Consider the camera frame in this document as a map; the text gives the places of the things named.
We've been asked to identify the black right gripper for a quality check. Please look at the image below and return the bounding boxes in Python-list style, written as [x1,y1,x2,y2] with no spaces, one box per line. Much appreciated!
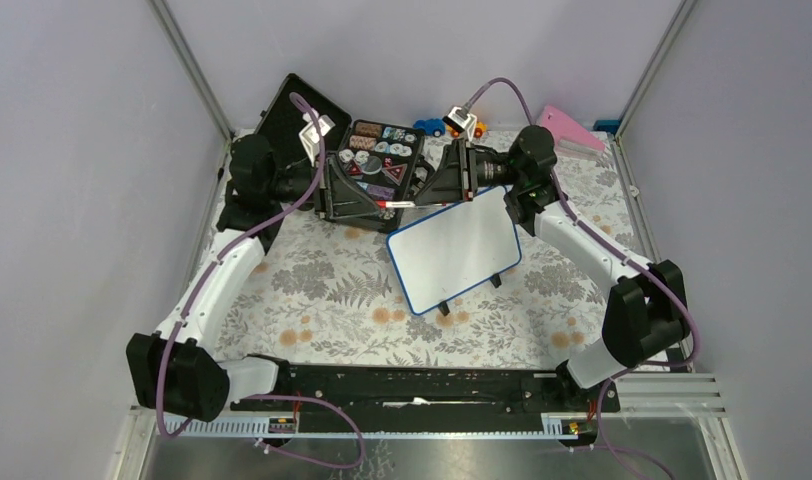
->
[411,139,525,208]

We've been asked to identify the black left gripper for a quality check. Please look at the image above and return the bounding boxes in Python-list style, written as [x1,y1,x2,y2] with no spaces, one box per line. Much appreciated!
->
[264,151,380,218]

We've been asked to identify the white marker pen body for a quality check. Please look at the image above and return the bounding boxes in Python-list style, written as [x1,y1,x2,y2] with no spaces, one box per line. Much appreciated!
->
[384,201,448,209]

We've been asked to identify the blue framed whiteboard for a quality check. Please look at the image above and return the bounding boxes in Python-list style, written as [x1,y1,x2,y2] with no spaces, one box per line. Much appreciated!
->
[386,186,522,315]

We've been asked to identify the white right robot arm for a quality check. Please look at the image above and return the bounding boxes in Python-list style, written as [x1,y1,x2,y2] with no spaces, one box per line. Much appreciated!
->
[440,125,696,412]

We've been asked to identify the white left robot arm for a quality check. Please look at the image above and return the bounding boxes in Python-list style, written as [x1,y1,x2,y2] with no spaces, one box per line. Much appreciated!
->
[126,135,425,421]

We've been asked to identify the black poker chip case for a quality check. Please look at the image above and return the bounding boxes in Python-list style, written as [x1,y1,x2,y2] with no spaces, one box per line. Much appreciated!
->
[255,73,435,233]

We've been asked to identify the blue toy car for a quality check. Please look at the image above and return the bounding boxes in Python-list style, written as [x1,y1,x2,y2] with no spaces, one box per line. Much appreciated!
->
[413,118,447,137]

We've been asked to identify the orange toy car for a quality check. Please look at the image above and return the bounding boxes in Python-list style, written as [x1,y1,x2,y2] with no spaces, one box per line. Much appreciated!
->
[446,121,487,139]

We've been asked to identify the floral tablecloth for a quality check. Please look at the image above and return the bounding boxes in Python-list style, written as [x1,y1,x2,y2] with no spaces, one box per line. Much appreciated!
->
[174,129,652,372]

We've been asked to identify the pink plastic stand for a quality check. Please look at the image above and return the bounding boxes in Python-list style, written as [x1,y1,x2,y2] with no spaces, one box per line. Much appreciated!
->
[538,105,606,157]

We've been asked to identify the blue block in corner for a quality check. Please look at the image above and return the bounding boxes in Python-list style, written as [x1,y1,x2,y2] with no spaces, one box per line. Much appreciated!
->
[592,119,621,135]

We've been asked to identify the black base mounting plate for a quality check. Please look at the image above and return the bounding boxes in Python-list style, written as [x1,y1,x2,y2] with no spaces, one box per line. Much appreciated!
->
[231,365,621,436]

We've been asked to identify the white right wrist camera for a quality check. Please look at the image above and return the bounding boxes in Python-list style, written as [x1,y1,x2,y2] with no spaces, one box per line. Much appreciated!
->
[442,106,478,141]

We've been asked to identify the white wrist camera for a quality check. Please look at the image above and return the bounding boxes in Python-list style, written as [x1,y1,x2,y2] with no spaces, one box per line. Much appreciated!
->
[298,113,335,163]
[442,106,478,141]

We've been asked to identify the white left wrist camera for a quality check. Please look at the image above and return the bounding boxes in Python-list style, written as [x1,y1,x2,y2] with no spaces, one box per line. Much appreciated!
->
[298,113,335,163]

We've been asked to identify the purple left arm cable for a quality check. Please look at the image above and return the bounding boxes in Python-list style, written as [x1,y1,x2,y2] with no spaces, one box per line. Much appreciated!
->
[155,92,368,470]

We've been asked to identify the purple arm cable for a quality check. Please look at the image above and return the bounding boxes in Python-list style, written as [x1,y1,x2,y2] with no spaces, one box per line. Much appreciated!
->
[464,77,702,371]
[155,92,368,470]

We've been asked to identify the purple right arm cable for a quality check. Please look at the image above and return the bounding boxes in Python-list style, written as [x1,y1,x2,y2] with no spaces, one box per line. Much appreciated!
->
[464,77,702,371]

